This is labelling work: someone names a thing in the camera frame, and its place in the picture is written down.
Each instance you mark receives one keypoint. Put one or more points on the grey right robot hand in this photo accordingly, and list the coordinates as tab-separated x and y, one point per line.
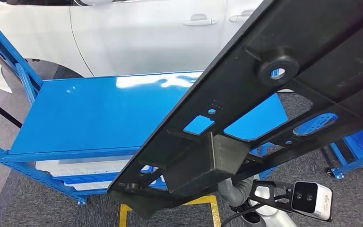
228	192

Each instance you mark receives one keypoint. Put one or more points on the black plastic plate bracket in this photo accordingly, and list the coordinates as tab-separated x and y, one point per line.
263	37

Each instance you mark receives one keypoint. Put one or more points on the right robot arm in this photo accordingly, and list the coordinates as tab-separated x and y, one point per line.
281	221

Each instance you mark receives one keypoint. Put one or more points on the blue metal shelf rack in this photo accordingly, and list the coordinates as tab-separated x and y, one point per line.
75	109

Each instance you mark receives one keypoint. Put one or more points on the white plastic tray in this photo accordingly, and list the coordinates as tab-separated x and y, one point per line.
87	186
75	169

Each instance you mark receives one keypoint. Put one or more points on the white car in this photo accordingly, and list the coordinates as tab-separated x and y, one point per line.
137	40

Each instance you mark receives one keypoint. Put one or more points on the white car side mirror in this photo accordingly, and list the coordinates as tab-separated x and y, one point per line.
93	2

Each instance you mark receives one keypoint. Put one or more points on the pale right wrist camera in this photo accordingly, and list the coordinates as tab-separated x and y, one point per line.
313	200

